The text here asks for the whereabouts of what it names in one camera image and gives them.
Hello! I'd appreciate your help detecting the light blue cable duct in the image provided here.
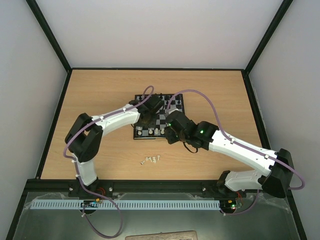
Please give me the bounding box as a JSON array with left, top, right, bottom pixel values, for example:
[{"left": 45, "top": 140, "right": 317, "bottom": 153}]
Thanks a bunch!
[{"left": 30, "top": 199, "right": 221, "bottom": 211}]

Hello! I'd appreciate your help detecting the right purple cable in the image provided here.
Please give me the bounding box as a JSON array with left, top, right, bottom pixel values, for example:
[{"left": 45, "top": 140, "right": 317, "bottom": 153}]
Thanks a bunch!
[{"left": 166, "top": 90, "right": 306, "bottom": 216}]

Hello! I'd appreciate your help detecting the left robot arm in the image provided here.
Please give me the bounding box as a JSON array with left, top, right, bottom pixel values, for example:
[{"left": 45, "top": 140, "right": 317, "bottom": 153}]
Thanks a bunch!
[{"left": 63, "top": 94, "right": 164, "bottom": 186}]

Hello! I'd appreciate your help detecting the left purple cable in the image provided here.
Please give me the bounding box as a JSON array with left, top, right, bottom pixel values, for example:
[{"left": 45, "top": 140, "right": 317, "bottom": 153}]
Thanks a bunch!
[{"left": 62, "top": 85, "right": 155, "bottom": 238}]

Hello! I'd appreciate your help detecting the black chess pieces row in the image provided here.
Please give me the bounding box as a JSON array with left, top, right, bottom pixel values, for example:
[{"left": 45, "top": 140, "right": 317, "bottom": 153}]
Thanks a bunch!
[{"left": 136, "top": 92, "right": 182, "bottom": 106}]

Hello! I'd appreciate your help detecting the white chess pieces pile centre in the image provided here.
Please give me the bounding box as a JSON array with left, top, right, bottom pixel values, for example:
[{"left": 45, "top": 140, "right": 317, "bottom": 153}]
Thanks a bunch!
[{"left": 145, "top": 155, "right": 161, "bottom": 164}]

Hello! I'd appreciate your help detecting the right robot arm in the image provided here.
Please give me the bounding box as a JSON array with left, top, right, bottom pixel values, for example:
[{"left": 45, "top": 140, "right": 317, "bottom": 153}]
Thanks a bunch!
[{"left": 164, "top": 109, "right": 294, "bottom": 198}]

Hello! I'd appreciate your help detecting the black and silver chessboard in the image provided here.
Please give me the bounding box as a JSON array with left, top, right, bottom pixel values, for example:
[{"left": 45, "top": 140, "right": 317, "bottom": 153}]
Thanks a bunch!
[{"left": 133, "top": 93, "right": 185, "bottom": 140}]

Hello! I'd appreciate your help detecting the left controller board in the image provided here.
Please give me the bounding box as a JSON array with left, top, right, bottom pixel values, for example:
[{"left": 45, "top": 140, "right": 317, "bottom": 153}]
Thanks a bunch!
[{"left": 79, "top": 198, "right": 103, "bottom": 208}]

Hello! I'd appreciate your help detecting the black aluminium frame rail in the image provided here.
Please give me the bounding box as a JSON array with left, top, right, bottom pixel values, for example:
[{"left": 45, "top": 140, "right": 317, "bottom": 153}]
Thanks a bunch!
[{"left": 4, "top": 178, "right": 307, "bottom": 240}]

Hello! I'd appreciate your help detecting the right green controller board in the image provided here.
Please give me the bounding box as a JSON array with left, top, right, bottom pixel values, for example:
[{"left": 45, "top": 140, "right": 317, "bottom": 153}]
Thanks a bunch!
[{"left": 222, "top": 198, "right": 244, "bottom": 210}]

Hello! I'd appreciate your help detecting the purple cable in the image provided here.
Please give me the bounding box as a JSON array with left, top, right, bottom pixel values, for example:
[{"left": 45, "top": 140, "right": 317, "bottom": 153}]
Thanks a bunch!
[
  {"left": 166, "top": 90, "right": 306, "bottom": 216},
  {"left": 62, "top": 85, "right": 155, "bottom": 238}
]

